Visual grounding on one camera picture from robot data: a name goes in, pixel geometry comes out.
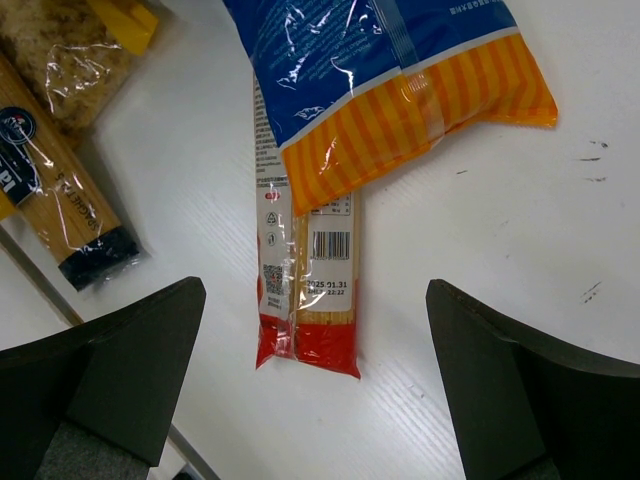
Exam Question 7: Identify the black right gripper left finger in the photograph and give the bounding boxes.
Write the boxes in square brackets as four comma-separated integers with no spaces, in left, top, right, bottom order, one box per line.
[1,277,206,479]

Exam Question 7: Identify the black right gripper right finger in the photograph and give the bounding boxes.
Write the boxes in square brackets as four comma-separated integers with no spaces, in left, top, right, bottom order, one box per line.
[426,279,639,479]

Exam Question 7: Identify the yellow fusilli pasta bag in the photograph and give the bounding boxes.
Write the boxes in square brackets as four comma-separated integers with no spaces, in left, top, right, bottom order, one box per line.
[0,0,160,221]

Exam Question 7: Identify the blue and orange pasta bag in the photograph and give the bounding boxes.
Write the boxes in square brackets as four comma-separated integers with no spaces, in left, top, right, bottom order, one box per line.
[226,0,558,215]

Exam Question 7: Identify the spaghetti bag with navy ends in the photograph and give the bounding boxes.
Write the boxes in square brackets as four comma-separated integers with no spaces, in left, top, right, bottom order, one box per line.
[1,58,139,291]

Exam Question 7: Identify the red spaghetti packet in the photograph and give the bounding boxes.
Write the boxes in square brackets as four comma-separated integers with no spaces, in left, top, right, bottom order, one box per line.
[253,88,361,377]

